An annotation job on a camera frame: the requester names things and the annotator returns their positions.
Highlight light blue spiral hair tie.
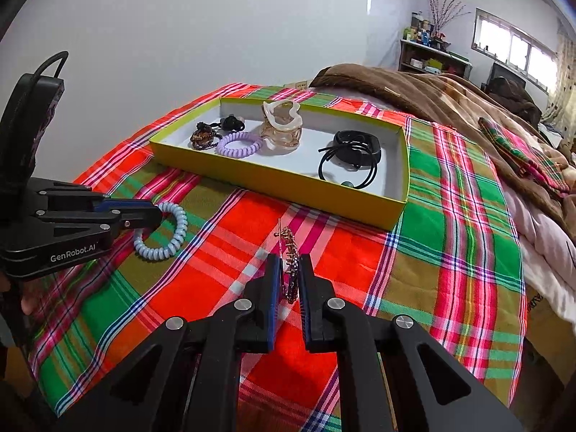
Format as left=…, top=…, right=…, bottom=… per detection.
left=132, top=201, right=190, bottom=262

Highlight pink rhinestone hair clip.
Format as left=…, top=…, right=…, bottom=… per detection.
left=274, top=221, right=300, bottom=304

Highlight dark red bead bracelet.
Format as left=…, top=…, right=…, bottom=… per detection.
left=189, top=122, right=222, bottom=151

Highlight purple spiral hair tie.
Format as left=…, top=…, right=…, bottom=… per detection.
left=216, top=131, right=265, bottom=159

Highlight translucent pink hair claw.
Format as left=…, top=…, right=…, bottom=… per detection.
left=260, top=99, right=303, bottom=151

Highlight black elastic cord with charms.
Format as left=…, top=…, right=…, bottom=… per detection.
left=316, top=140, right=382, bottom=192

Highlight red plaid bed cloth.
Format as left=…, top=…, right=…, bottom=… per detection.
left=27, top=91, right=526, bottom=414

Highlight yellow-green shallow box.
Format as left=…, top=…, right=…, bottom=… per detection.
left=150, top=98, right=410, bottom=230

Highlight black wristband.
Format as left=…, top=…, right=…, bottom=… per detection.
left=334, top=130, right=382, bottom=169

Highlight white pink bedding pile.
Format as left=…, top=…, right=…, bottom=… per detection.
left=502, top=183, right=575, bottom=327

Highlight folded plaid cloth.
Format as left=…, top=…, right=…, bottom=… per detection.
left=478, top=117, right=570, bottom=198

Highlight brown fleece blanket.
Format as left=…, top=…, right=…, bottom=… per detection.
left=310, top=63, right=575, bottom=238

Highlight dark jacket on chair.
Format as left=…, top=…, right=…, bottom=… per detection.
left=481, top=63, right=542, bottom=128

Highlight cluttered wooden shelf unit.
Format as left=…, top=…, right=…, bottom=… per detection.
left=397, top=12, right=473, bottom=79

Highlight patterned curtain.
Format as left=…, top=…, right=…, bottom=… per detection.
left=542, top=29, right=576, bottom=143

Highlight window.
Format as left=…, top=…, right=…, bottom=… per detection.
left=472, top=9, right=558, bottom=94

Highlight dried flower branches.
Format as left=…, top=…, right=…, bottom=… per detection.
left=428, top=0, right=469, bottom=37

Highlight black hair tie with beads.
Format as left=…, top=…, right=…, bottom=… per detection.
left=195, top=114, right=248, bottom=135

